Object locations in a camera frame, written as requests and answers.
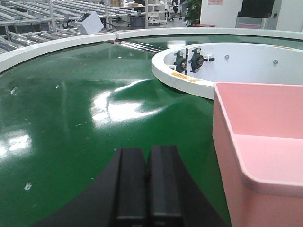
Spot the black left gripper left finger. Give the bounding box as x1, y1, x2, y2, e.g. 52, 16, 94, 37
33, 148, 147, 227

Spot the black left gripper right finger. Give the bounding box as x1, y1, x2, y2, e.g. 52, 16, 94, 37
147, 145, 227, 227

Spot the pink plastic bin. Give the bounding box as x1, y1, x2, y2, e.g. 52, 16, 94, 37
213, 82, 303, 227

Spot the green conveyor belt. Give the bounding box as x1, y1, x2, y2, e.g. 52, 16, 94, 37
0, 34, 303, 227

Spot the green bearing block left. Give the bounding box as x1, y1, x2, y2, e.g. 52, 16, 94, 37
174, 51, 187, 72

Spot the green bearing block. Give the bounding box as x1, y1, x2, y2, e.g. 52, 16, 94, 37
174, 51, 187, 72
188, 48, 215, 73

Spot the green bearing block right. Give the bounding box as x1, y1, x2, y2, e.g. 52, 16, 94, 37
188, 48, 215, 73

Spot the white control box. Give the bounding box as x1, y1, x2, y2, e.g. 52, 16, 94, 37
75, 11, 104, 35

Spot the white shelving unit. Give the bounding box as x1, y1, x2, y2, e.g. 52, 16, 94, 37
145, 0, 168, 28

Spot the green potted plant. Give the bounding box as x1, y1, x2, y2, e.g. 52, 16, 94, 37
185, 0, 202, 27

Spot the metal roller conveyor rack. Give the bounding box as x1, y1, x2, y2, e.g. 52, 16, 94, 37
0, 0, 144, 54

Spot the black monitor kiosk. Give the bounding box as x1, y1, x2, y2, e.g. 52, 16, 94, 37
235, 0, 282, 30

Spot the white inner conveyor ring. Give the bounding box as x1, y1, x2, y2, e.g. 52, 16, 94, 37
152, 42, 303, 101

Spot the white outer conveyor rail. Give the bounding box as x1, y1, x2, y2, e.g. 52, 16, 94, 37
0, 27, 303, 72

